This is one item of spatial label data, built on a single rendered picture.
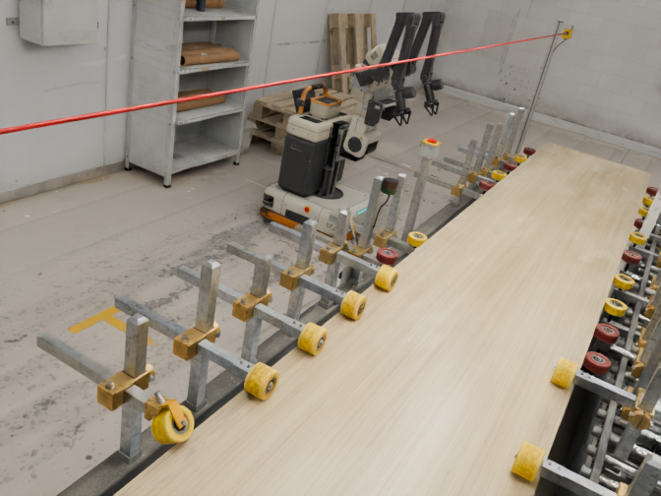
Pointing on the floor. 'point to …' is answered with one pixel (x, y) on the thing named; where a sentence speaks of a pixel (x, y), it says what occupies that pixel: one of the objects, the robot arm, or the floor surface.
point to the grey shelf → (150, 55)
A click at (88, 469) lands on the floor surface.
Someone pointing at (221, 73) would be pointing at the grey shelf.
